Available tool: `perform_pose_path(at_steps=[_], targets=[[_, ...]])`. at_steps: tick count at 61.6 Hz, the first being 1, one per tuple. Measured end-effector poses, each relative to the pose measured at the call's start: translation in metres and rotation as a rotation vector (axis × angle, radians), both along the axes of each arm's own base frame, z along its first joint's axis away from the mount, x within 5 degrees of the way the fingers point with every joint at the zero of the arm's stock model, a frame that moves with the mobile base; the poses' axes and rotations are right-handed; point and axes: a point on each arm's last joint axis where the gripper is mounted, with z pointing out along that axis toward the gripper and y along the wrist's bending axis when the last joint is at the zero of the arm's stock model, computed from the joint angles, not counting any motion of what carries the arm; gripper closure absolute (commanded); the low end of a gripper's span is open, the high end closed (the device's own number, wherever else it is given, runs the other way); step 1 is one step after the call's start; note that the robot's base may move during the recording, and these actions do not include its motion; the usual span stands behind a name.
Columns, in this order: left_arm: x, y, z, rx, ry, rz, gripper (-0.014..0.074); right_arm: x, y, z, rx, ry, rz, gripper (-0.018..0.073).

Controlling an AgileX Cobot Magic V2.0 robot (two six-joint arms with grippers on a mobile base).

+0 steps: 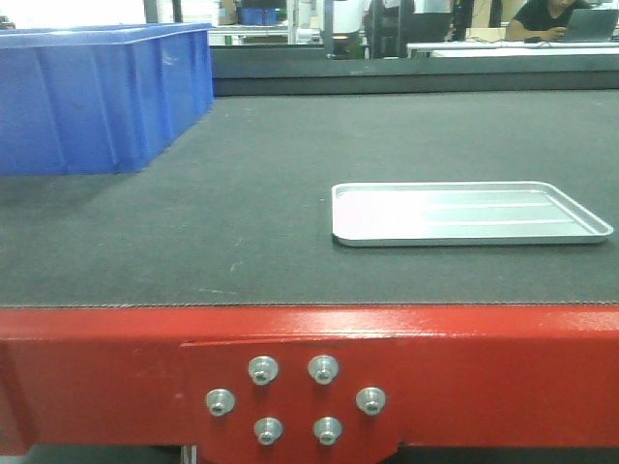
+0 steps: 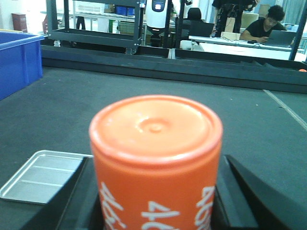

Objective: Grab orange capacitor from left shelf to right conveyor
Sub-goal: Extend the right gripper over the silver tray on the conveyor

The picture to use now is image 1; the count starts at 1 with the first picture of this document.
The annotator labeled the dark conveyor belt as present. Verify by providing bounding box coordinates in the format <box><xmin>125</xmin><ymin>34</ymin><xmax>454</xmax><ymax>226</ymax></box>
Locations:
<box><xmin>1</xmin><ymin>91</ymin><xmax>618</xmax><ymax>306</ymax></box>

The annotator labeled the blue plastic crate on conveyor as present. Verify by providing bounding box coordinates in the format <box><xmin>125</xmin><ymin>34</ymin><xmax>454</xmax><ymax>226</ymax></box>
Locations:
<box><xmin>1</xmin><ymin>23</ymin><xmax>215</xmax><ymax>176</ymax></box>

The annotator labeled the silver metal tray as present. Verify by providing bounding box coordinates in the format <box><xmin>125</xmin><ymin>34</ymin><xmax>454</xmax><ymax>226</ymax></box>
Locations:
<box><xmin>332</xmin><ymin>181</ymin><xmax>614</xmax><ymax>247</ymax></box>

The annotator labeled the white desk in background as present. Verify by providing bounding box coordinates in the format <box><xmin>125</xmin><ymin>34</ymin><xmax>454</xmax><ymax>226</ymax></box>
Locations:
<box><xmin>406</xmin><ymin>41</ymin><xmax>618</xmax><ymax>58</ymax></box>

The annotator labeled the seated person in black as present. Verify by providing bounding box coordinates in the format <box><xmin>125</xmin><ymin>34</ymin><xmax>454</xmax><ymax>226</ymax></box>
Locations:
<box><xmin>505</xmin><ymin>0</ymin><xmax>592</xmax><ymax>42</ymax></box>

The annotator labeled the grey laptop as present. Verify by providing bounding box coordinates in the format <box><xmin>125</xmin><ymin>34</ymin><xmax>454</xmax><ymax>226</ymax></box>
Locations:
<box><xmin>560</xmin><ymin>9</ymin><xmax>618</xmax><ymax>43</ymax></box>

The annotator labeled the red conveyor frame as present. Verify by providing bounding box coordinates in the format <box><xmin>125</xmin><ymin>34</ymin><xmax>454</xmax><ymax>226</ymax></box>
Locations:
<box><xmin>1</xmin><ymin>304</ymin><xmax>618</xmax><ymax>463</ymax></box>

